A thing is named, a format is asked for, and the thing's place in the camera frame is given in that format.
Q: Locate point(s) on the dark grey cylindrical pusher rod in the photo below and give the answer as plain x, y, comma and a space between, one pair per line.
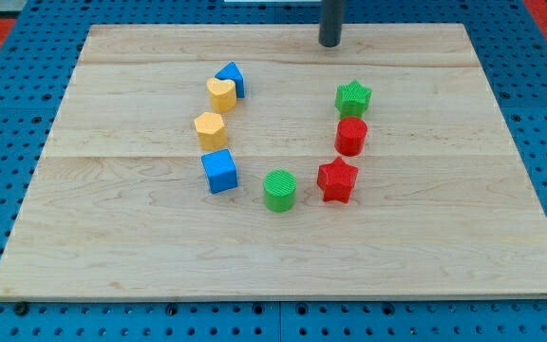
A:
331, 22

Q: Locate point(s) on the red cylinder block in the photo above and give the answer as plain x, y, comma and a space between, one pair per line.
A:
350, 136

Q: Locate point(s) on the green cylinder block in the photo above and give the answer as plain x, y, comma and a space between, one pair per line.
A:
279, 190

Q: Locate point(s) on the light wooden board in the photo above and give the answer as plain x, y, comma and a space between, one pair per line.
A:
119, 208

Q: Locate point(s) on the red star block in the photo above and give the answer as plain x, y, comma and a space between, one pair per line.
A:
337, 179

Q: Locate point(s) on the yellow heart block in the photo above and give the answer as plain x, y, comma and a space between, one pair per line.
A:
222, 94

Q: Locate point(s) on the blue triangle block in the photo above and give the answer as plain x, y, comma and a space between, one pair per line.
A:
232, 72

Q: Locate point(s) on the blue cube block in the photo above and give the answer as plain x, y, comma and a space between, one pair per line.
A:
220, 170

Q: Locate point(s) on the yellow hexagon block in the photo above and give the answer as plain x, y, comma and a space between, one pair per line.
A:
211, 131

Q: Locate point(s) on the green star block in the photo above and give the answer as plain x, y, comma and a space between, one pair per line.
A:
352, 99

